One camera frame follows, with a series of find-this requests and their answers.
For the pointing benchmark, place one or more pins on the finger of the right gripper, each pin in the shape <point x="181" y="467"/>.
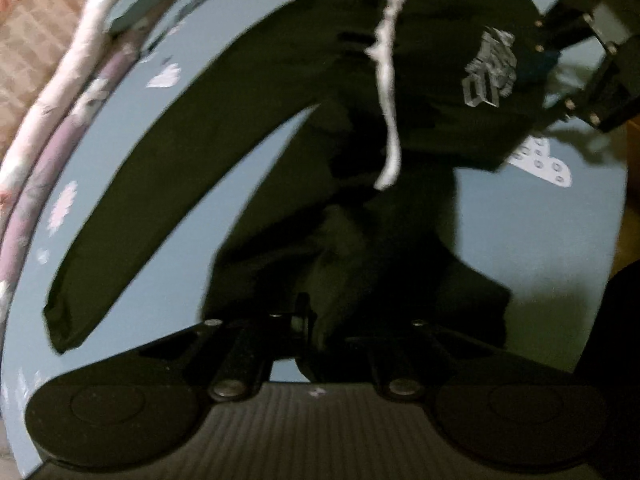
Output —
<point x="565" y="24"/>
<point x="576" y="104"/>

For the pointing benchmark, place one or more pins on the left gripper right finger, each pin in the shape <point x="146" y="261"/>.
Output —
<point x="477" y="411"/>

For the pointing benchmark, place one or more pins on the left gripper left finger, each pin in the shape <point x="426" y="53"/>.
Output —
<point x="142" y="404"/>

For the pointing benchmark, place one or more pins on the black sweatpants with drawstring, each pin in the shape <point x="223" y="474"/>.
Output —
<point x="390" y="91"/>

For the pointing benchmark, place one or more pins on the blue patterned bed sheet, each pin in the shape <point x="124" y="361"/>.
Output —
<point x="554" y="247"/>

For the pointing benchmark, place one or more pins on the purple floral folded quilt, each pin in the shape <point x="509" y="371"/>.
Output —
<point x="18" y="234"/>

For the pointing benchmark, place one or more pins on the white floral folded quilt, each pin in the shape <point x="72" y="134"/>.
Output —
<point x="54" y="99"/>

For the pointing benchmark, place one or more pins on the patterned beige pink curtain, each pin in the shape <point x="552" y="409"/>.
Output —
<point x="34" y="36"/>

